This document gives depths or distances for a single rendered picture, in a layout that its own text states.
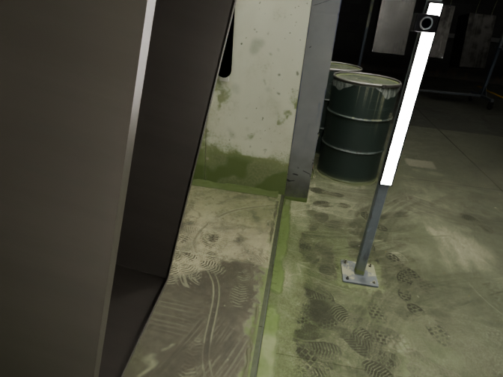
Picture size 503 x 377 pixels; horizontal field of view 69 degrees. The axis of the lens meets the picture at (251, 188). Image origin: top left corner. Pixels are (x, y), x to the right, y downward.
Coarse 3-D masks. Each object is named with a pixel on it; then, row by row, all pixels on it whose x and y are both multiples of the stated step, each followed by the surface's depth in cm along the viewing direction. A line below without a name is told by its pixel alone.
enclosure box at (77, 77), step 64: (0, 0) 38; (64, 0) 37; (128, 0) 37; (192, 0) 90; (0, 64) 41; (64, 64) 40; (128, 64) 39; (192, 64) 97; (0, 128) 44; (64, 128) 44; (128, 128) 43; (192, 128) 105; (0, 192) 49; (64, 192) 48; (128, 192) 117; (0, 256) 54; (64, 256) 52; (128, 256) 129; (0, 320) 60; (64, 320) 58; (128, 320) 112
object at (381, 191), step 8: (432, 0) 148; (440, 0) 148; (424, 8) 153; (416, 40) 158; (408, 72) 164; (400, 96) 170; (392, 128) 176; (384, 160) 183; (376, 192) 191; (384, 192) 188; (376, 200) 190; (384, 200) 190; (376, 208) 192; (368, 216) 200; (376, 216) 194; (368, 224) 198; (376, 224) 197; (368, 232) 199; (368, 240) 202; (360, 248) 209; (368, 248) 204; (360, 256) 207; (368, 256) 206; (360, 264) 209; (360, 272) 212
